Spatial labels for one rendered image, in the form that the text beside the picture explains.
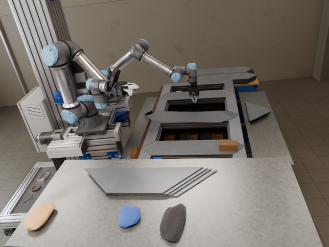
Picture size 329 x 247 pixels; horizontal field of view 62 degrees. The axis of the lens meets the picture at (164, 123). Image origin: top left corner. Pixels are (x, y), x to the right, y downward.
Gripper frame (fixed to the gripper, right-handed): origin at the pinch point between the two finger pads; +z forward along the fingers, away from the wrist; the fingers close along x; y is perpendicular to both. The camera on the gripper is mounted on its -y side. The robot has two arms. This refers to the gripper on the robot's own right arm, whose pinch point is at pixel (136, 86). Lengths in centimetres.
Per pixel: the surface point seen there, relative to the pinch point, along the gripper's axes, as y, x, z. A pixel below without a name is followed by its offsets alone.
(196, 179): 41, 15, 42
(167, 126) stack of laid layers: 55, -61, -15
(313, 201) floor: 131, -111, 105
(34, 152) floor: 141, -79, -236
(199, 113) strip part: 49, -83, 5
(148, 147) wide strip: 56, -25, -12
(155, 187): 41, 30, 26
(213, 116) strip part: 49, -82, 18
